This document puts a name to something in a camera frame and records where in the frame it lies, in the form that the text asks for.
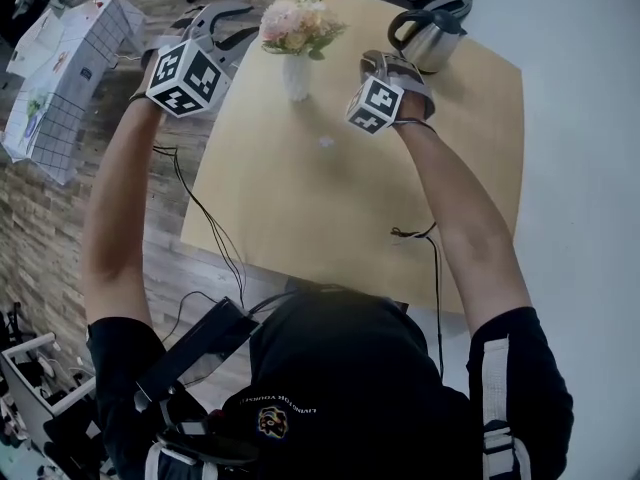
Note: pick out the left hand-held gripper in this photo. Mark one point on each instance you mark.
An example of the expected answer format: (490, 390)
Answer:
(185, 78)

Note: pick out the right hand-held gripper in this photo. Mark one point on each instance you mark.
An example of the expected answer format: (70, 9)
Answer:
(385, 98)

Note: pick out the person's left forearm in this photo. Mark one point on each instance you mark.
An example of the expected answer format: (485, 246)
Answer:
(115, 228)

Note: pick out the person's right forearm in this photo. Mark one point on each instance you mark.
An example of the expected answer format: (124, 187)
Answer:
(465, 228)

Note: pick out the steel electric kettle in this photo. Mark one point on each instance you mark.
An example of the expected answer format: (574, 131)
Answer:
(432, 35)

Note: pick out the small white paper scrap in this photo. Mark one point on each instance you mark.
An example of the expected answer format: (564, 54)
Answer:
(326, 142)

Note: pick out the light wooden table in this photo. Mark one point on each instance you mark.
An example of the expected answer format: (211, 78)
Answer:
(325, 193)

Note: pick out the table with checked cloth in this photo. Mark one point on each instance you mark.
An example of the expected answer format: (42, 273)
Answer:
(65, 93)

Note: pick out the person's black shirt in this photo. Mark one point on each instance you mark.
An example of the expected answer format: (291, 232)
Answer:
(350, 378)

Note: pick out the black chest-mounted screen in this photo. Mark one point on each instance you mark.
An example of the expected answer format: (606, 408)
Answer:
(195, 353)

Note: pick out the white open shelf unit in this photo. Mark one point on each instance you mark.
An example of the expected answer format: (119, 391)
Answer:
(35, 383)

